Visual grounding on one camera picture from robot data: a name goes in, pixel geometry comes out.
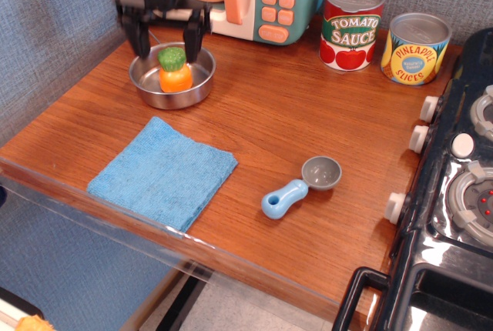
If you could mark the black toy stove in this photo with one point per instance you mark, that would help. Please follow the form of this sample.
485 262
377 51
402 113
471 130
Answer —
440 276

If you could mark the blue folded cloth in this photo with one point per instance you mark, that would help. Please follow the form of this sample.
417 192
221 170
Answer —
164 176

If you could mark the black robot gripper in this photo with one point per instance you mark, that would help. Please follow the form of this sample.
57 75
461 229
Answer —
135 16

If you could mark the orange toy carrot green top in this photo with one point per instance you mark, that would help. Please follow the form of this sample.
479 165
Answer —
174 75

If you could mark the orange fuzzy object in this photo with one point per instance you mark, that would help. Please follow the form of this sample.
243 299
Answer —
34 323

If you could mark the blue grey measuring scoop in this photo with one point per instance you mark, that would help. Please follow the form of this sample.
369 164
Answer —
319 173

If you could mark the white stove knob lower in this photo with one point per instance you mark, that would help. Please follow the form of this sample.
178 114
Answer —
395 204

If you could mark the tomato sauce can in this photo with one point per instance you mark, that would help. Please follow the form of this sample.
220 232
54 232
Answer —
349 33

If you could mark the pineapple slices can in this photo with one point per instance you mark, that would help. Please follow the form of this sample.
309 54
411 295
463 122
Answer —
415 48

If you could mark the white stove knob upper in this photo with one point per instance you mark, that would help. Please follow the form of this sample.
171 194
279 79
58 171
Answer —
428 108

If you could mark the white stove knob middle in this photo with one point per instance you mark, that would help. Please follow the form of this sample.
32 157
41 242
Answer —
418 138

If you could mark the white stove knob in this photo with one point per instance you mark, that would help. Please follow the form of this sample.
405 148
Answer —
428 108
395 204
418 138

